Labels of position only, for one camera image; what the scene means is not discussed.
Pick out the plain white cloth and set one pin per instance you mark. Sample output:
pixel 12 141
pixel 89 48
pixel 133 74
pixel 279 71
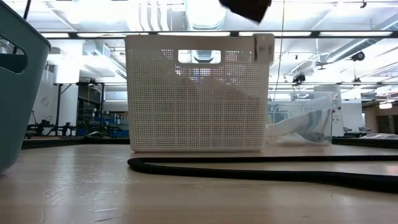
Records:
pixel 286 140

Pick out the white sock with blue stripes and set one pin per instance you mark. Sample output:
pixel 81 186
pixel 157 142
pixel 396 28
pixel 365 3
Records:
pixel 311 121

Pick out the white perforated plastic basket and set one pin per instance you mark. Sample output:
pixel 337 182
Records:
pixel 199 124

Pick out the white garment label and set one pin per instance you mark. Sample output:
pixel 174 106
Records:
pixel 263 48

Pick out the clear plastic bin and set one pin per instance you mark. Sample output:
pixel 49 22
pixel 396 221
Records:
pixel 298 99

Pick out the black ceiling-hung device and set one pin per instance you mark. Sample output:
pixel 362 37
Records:
pixel 358 56
pixel 299 78

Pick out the black background table stand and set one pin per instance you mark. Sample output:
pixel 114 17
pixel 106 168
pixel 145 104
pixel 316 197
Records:
pixel 58 109

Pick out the black background equipment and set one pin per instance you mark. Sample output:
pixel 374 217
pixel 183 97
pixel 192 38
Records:
pixel 46 127

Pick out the teal plastic bin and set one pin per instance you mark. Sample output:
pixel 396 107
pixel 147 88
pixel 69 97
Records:
pixel 18 109

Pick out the clear plastic sheet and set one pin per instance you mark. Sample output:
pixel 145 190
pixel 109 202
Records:
pixel 381 136

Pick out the black horizontal frame bar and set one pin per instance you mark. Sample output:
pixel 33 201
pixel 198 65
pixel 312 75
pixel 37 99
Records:
pixel 234 33

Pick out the silver ceiling duct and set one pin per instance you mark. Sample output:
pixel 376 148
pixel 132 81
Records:
pixel 205 15
pixel 367 37

